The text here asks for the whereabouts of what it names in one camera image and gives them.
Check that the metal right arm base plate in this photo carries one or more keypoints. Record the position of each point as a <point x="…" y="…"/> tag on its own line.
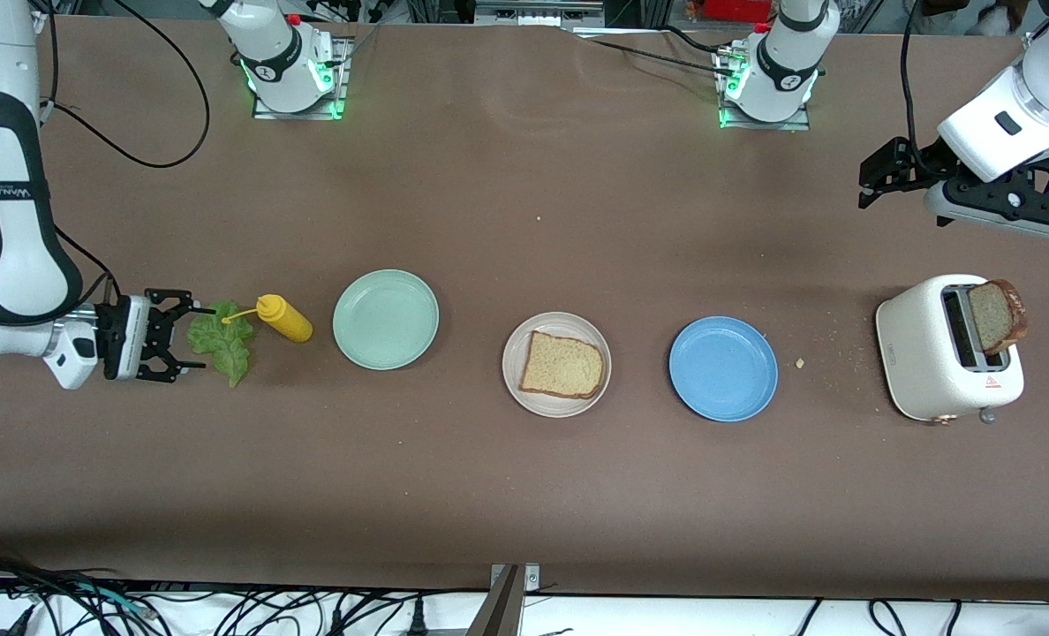
<point x="341" y="62"/>

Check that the mint green plate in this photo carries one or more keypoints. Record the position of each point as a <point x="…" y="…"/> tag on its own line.
<point x="386" y="320"/>

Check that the black power plug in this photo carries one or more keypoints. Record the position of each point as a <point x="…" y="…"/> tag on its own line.
<point x="418" y="618"/>

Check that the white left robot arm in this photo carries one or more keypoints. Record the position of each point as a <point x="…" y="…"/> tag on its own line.
<point x="785" y="62"/>

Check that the blue plate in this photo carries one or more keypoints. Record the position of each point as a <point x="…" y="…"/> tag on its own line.
<point x="723" y="369"/>

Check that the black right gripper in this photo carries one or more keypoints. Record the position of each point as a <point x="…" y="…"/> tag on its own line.
<point x="116" y="339"/>

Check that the white toaster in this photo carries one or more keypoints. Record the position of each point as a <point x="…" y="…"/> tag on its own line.
<point x="917" y="353"/>

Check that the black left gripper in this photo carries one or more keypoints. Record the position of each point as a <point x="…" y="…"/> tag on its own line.
<point x="909" y="168"/>

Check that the grey metal table bracket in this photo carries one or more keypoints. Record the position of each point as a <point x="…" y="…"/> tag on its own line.
<point x="507" y="609"/>

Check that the light brown bread slice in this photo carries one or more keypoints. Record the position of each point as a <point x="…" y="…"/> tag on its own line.
<point x="560" y="367"/>

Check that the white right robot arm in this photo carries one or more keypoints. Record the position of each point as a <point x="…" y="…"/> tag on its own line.
<point x="17" y="221"/>

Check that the dark crust bread slice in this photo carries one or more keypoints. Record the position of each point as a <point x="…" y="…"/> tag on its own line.
<point x="992" y="318"/>

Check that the yellow squeeze bottle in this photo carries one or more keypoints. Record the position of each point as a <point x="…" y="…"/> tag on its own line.
<point x="288" y="321"/>

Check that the green lettuce leaf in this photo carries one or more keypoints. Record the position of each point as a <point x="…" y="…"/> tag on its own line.
<point x="229" y="349"/>

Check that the red box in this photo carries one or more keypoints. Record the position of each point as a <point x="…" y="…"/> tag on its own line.
<point x="736" y="9"/>

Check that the beige plate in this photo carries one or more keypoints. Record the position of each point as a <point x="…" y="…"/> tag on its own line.
<point x="556" y="321"/>

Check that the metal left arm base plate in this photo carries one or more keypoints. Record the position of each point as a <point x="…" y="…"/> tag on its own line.
<point x="789" y="125"/>

